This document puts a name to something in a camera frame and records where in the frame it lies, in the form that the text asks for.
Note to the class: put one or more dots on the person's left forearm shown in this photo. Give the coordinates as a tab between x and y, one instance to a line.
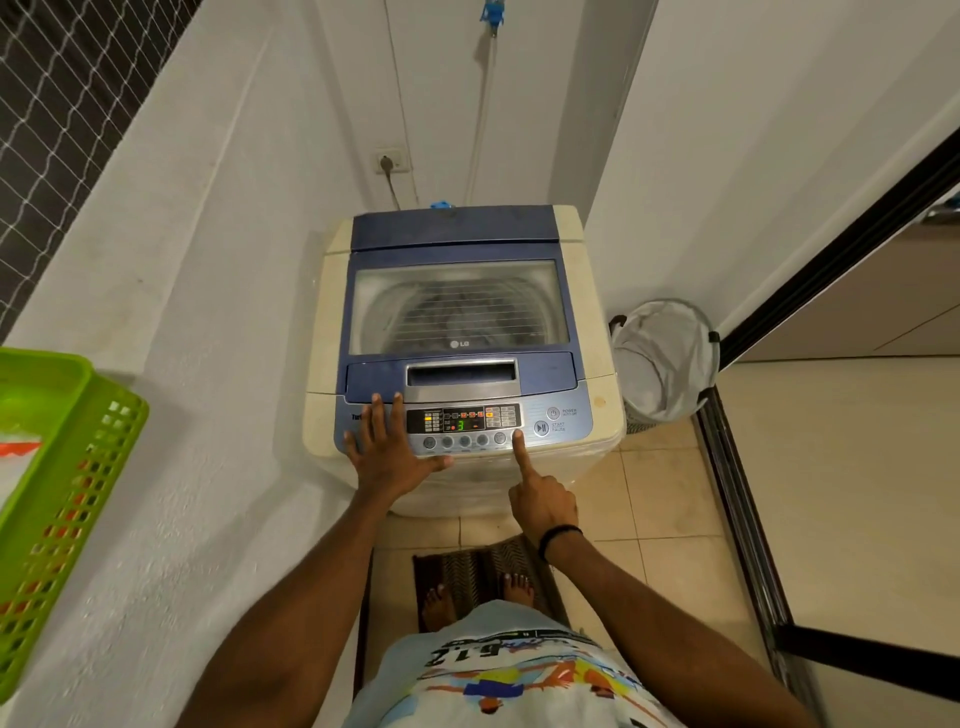
300	622

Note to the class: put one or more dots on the colourful printed shirt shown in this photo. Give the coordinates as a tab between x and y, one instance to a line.
510	675

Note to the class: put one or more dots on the beige kitchen cabinet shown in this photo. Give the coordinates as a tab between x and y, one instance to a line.
862	300

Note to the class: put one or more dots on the green plastic basket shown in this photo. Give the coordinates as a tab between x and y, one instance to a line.
75	510

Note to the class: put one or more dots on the detergent powder packet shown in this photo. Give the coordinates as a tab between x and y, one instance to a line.
15	465

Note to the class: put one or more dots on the black sliding door frame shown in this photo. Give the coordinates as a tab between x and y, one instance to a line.
825	270

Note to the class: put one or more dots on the dark patterned floor mat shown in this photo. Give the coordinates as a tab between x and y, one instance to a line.
480	570

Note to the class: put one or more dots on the white wall socket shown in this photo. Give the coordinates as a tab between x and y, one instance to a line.
391	161

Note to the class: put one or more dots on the white and blue washing machine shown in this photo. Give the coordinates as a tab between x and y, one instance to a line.
465	337

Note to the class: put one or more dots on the person's right leg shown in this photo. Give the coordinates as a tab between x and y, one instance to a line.
519	589

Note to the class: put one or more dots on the stainless steel sink counter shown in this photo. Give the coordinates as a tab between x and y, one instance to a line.
946	212

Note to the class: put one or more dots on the white mesh laundry basket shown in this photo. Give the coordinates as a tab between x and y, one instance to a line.
664	360

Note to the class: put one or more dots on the black wristband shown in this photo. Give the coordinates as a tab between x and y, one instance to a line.
559	536

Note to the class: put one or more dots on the white window safety net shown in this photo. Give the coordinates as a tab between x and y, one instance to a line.
60	127

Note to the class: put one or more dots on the person's right hand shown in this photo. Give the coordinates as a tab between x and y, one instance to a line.
544	502

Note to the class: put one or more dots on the person's left hand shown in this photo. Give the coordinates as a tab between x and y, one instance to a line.
386	457

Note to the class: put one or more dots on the person's right forearm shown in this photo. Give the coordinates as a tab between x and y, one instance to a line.
675	645

